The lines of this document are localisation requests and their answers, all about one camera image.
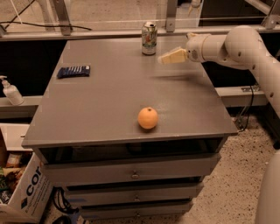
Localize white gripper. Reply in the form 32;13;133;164
158;32;210;64

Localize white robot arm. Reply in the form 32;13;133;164
158;25;280;224

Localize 7up soda can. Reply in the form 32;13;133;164
142;21;158;55

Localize orange fruit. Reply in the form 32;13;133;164
137;107;158;130

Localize grey drawer cabinet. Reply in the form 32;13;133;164
23;38;236;220

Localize white pump bottle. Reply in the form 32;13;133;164
0;75;24;106

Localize white cardboard box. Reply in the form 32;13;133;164
0;154;53;223

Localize metal frame rail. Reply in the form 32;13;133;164
0;24;265;42

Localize black floor cable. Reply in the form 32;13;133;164
0;20;93;32

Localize black cables under cabinet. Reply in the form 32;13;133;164
52;186;77;215

